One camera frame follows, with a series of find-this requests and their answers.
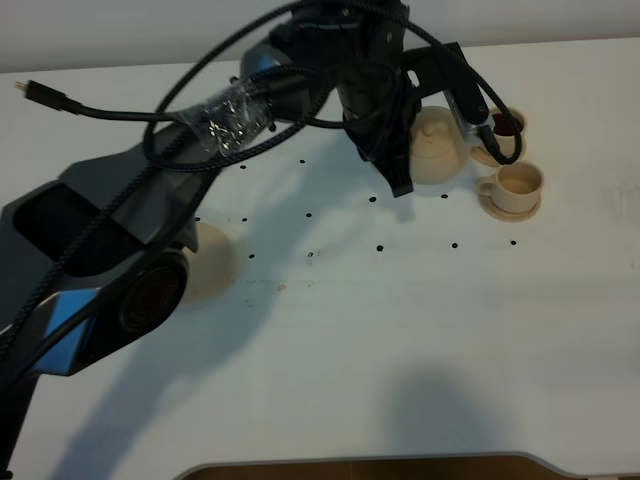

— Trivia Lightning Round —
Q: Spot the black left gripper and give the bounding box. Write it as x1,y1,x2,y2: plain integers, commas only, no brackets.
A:
339,43,492,196

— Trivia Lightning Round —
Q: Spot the beige ceramic teapot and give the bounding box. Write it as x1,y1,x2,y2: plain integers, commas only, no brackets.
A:
409,106,471,185

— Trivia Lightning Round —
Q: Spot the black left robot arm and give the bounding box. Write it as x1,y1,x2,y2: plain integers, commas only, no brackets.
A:
1,1,499,478

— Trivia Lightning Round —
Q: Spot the beige teapot saucer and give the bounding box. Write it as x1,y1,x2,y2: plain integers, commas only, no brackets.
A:
182,222,236,303

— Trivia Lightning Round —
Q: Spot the far beige cup saucer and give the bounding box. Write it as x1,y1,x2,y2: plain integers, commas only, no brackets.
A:
471,143,515,168

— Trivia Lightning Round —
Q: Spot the beige cup saucer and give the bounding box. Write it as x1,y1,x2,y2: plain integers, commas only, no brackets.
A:
471,143,515,168
478,195,541,223

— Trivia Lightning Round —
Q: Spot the near beige cup saucer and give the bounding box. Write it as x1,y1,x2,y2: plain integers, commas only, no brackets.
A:
478,195,541,223

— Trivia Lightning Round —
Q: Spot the far beige teacup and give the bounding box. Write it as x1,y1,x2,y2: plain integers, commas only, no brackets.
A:
490,107,527,160

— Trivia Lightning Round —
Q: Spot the beige teacup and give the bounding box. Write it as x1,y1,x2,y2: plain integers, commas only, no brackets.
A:
490,107,527,160
476,162,544,214

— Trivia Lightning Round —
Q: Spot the near beige teacup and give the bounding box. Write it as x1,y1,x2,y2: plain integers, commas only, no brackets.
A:
476,162,544,214

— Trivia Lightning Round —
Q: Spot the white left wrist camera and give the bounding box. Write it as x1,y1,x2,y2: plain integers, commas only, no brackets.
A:
444,90,487,145

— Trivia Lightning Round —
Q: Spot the loose black plug cable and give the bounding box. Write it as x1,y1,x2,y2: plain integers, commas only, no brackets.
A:
13,79,351,171

